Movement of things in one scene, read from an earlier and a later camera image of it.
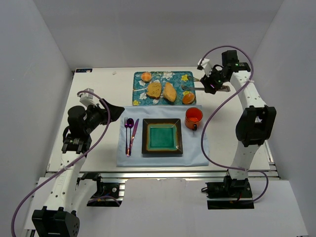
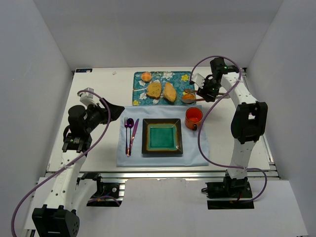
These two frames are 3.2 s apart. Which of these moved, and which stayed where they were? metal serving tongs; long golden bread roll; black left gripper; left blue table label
Moved: metal serving tongs
Stayed: black left gripper; long golden bread roll; left blue table label
